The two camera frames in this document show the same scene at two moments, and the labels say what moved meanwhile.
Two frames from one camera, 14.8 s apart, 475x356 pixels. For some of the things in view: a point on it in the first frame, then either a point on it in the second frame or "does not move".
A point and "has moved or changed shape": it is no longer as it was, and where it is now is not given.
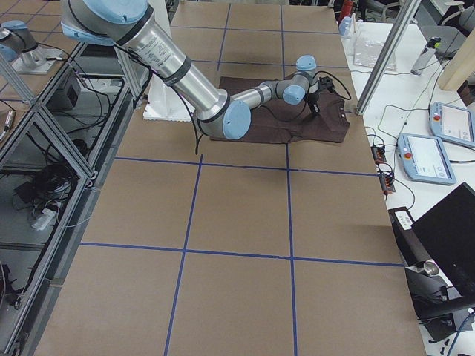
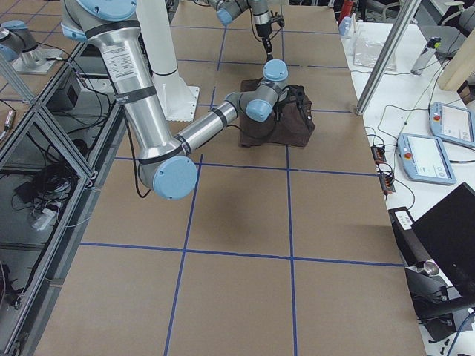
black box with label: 413,247 does not move
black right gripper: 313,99 → 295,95
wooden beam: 461,67 does not move
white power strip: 44,219 does not move
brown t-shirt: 280,121 has moved or changed shape
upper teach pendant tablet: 452,122 does not move
